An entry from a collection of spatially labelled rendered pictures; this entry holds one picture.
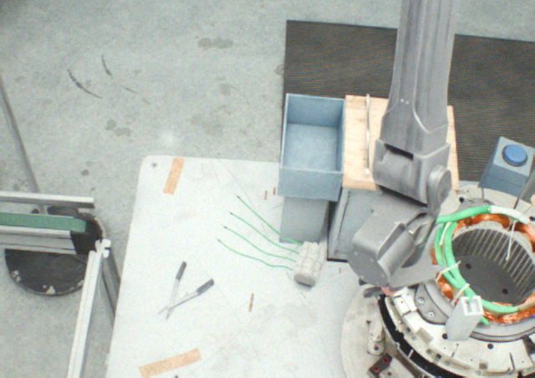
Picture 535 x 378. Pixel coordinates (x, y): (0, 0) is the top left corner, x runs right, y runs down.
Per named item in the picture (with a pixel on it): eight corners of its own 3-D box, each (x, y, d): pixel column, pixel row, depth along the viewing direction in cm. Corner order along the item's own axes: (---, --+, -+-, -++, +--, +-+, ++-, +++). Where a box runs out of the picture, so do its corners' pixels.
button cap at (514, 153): (522, 166, 133) (524, 163, 132) (502, 159, 134) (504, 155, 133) (527, 150, 135) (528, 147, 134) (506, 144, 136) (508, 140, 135)
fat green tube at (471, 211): (433, 228, 112) (435, 222, 110) (430, 206, 114) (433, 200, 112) (523, 230, 112) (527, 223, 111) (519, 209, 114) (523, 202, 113)
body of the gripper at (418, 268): (388, 294, 94) (399, 267, 88) (362, 228, 100) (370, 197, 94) (434, 283, 95) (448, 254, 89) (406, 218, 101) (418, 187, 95)
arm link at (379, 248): (451, 162, 82) (388, 138, 87) (394, 229, 76) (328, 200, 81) (455, 235, 90) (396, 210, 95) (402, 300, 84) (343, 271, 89)
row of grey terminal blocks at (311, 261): (313, 293, 145) (315, 283, 141) (289, 286, 145) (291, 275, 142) (327, 251, 150) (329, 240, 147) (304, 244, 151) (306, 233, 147)
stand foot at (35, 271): (-6, 290, 225) (-7, 288, 224) (18, 201, 245) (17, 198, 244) (99, 300, 226) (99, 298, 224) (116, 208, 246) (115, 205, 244)
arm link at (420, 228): (451, 196, 87) (412, 171, 89) (420, 235, 84) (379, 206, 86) (438, 227, 93) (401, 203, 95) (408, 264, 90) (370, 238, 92)
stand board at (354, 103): (341, 186, 128) (343, 179, 126) (343, 103, 139) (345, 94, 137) (456, 198, 127) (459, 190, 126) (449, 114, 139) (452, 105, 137)
